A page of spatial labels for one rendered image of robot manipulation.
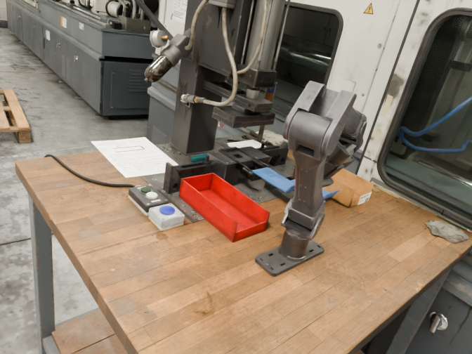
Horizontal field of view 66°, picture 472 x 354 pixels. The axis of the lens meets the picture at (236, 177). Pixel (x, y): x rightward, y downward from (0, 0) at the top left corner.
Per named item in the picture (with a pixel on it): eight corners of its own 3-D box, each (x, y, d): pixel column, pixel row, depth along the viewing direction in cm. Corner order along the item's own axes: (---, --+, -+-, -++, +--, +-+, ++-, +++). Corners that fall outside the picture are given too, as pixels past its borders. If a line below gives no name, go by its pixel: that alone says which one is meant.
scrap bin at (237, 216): (232, 242, 92) (237, 223, 90) (178, 196, 108) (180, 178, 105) (265, 230, 100) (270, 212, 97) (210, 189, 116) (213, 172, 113)
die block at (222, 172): (222, 188, 118) (226, 167, 114) (204, 175, 124) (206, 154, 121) (265, 178, 131) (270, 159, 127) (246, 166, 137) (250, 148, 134)
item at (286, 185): (289, 195, 103) (292, 185, 101) (251, 171, 112) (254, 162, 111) (304, 190, 107) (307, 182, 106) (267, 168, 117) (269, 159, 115)
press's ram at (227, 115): (232, 138, 109) (252, 34, 97) (184, 111, 126) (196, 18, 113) (273, 133, 121) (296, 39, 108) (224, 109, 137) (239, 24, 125)
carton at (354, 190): (348, 210, 122) (355, 189, 118) (292, 178, 138) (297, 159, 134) (367, 202, 130) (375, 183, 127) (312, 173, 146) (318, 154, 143)
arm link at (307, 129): (300, 206, 93) (304, 103, 69) (324, 217, 91) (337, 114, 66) (287, 223, 90) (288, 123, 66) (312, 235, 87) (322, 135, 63)
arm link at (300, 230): (293, 197, 91) (284, 204, 86) (326, 211, 87) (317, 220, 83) (287, 218, 94) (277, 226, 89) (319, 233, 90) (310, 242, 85)
